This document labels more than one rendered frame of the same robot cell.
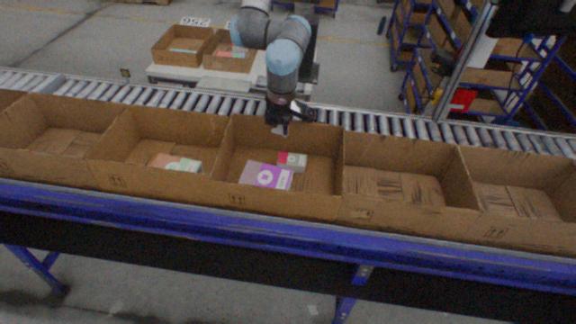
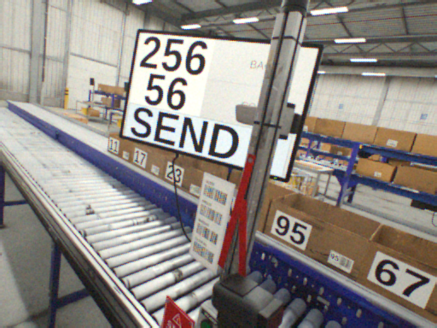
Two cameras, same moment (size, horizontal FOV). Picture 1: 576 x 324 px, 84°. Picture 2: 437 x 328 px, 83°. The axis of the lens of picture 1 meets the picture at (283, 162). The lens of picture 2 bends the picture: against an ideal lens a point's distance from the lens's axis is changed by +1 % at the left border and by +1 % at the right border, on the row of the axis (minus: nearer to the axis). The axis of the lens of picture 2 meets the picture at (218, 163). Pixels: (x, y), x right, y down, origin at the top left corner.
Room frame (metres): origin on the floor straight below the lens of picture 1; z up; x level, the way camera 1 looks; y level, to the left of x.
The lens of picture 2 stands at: (1.84, -0.59, 1.37)
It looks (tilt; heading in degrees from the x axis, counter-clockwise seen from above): 11 degrees down; 215
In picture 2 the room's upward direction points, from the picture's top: 11 degrees clockwise
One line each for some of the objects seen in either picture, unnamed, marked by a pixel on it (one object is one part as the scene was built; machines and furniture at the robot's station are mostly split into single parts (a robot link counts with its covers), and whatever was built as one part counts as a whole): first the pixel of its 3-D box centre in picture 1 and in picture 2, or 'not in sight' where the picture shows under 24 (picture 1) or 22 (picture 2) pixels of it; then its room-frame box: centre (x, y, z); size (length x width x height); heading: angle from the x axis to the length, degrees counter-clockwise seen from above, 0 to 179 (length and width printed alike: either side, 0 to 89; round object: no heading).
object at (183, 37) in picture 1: (184, 45); not in sight; (1.96, 0.69, 0.80); 0.38 x 0.28 x 0.10; 176
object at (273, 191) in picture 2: not in sight; (248, 197); (0.66, -1.17, 0.96); 0.39 x 0.29 x 0.17; 85
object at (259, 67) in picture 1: (238, 59); not in sight; (1.94, 0.34, 0.74); 1.00 x 0.58 x 0.03; 85
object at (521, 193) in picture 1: (517, 199); (321, 229); (0.69, -0.77, 0.97); 0.39 x 0.29 x 0.17; 85
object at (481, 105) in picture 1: (462, 88); not in sight; (2.03, -1.22, 0.59); 0.40 x 0.30 x 0.10; 173
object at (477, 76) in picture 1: (474, 61); not in sight; (2.03, -1.22, 0.79); 0.40 x 0.30 x 0.10; 176
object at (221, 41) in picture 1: (232, 49); not in sight; (1.94, 0.37, 0.80); 0.38 x 0.28 x 0.10; 177
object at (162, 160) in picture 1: (175, 175); not in sight; (0.73, 0.37, 0.92); 0.16 x 0.11 x 0.07; 80
